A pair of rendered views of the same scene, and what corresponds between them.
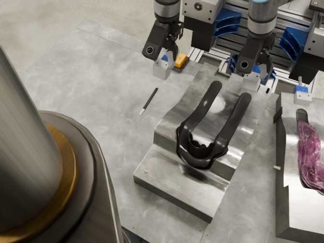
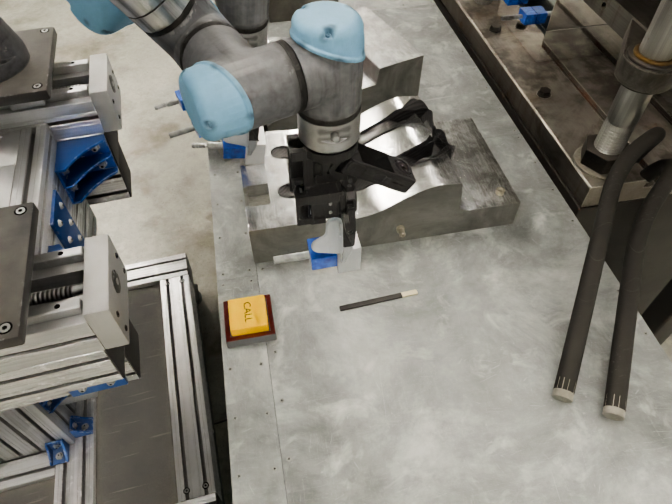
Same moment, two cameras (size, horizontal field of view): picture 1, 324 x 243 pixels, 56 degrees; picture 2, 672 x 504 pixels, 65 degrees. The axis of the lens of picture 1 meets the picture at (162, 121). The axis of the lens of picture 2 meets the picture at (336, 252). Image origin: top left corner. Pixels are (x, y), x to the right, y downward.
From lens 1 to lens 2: 1.15 m
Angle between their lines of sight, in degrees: 65
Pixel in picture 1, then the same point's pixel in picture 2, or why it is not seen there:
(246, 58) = not seen: hidden behind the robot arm
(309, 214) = (395, 49)
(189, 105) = (362, 200)
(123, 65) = (340, 412)
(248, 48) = not seen: hidden behind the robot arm
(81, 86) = (467, 442)
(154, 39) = (383, 160)
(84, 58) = not seen: outside the picture
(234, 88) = (275, 169)
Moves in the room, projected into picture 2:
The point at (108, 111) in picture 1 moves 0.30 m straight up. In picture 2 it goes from (461, 341) to (508, 215)
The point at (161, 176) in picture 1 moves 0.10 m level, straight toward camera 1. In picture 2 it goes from (487, 176) to (520, 155)
